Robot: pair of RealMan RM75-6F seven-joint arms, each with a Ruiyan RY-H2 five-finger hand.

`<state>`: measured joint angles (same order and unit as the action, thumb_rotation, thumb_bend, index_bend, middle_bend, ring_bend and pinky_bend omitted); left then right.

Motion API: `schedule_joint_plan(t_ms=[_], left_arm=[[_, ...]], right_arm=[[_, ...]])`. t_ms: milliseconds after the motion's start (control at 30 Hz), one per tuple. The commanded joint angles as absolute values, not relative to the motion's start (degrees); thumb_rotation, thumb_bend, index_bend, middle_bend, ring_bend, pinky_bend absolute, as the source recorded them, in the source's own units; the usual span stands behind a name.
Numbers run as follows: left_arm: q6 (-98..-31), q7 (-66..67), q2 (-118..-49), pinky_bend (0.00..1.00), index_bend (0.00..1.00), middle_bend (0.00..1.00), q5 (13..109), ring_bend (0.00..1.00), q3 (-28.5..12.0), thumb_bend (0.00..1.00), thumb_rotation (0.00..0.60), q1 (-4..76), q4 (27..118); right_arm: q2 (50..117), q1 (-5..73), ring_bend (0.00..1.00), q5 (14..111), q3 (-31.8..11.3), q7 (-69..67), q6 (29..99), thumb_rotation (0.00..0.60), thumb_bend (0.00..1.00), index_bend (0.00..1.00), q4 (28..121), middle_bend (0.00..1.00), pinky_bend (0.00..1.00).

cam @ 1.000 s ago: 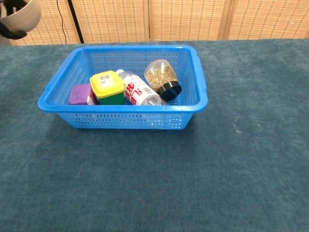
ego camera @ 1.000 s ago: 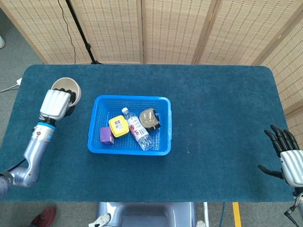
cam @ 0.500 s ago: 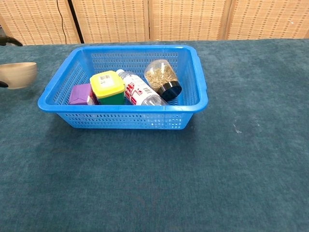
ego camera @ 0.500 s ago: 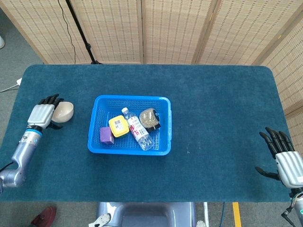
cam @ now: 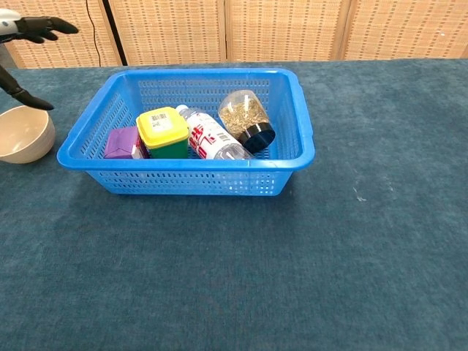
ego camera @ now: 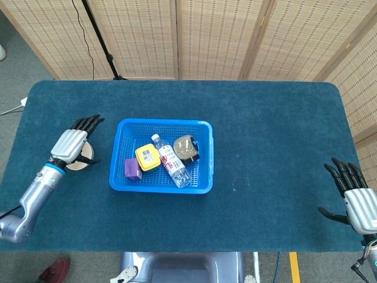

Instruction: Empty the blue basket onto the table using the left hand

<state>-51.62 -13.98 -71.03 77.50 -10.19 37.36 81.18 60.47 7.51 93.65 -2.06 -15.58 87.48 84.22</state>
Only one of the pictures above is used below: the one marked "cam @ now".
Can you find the clear spice jar black lid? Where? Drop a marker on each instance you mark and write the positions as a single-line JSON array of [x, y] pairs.
[[243, 113]]

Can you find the blue plastic perforated basket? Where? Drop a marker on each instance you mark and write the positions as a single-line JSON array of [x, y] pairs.
[[183, 165]]

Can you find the beige round bowl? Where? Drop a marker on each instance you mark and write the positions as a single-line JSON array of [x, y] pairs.
[[22, 128]]

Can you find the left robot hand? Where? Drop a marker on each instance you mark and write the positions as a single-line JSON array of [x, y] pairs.
[[40, 27]]

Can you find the bamboo folding screen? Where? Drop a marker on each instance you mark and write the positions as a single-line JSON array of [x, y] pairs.
[[292, 29]]

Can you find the small purple carton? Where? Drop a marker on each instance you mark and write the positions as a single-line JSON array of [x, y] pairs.
[[120, 142]]

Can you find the green box with yellow lid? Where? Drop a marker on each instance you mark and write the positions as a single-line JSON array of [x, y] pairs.
[[161, 126]]

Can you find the teal table cloth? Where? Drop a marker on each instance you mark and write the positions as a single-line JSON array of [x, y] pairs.
[[234, 274]]

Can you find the black tripod stand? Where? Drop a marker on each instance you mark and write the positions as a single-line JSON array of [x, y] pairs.
[[114, 33]]

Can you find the clear bottle white red label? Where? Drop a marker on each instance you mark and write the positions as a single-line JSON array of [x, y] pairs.
[[208, 139]]

